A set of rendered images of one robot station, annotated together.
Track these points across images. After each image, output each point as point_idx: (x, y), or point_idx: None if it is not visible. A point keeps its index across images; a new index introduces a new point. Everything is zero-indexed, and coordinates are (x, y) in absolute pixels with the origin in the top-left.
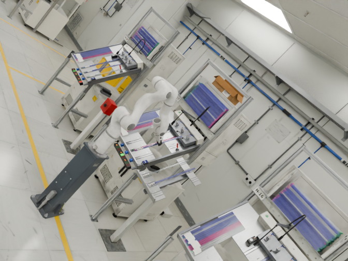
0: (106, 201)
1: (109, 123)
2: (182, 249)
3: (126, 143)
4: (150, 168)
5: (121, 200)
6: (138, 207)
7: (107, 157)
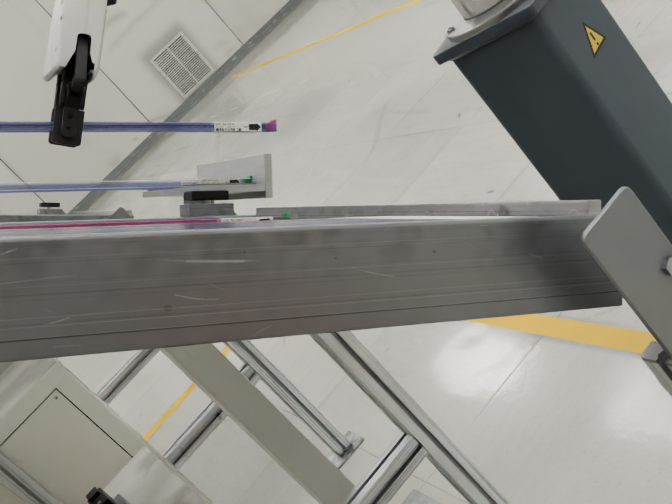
0: (461, 451)
1: (669, 345)
2: (90, 391)
3: (349, 205)
4: (114, 499)
5: (365, 474)
6: (264, 395)
7: (440, 49)
